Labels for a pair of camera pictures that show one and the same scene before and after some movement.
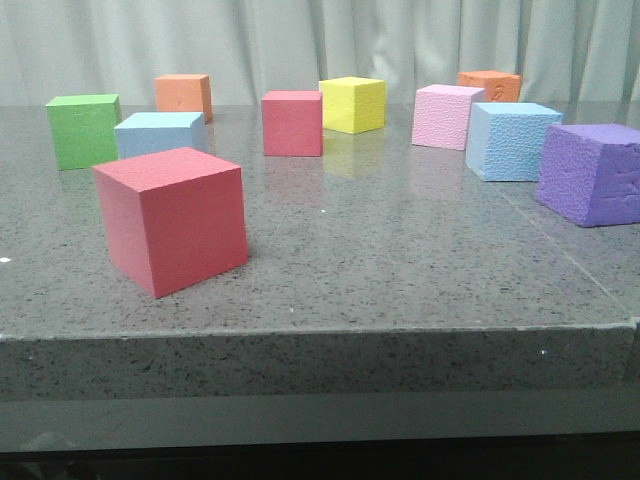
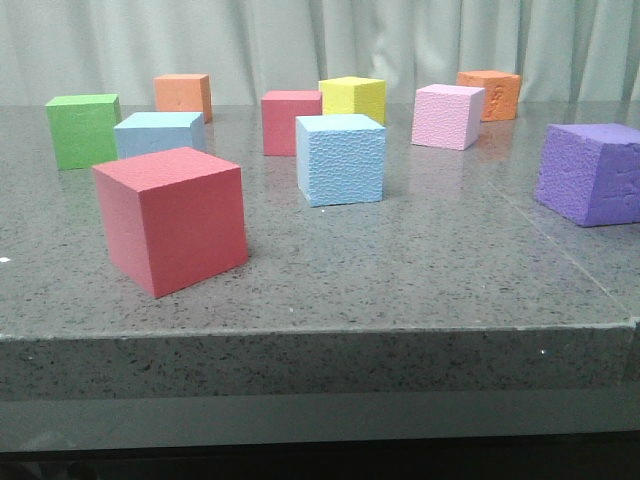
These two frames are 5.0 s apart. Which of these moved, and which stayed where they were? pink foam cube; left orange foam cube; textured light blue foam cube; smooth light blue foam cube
Moved: textured light blue foam cube
Stayed: pink foam cube; left orange foam cube; smooth light blue foam cube
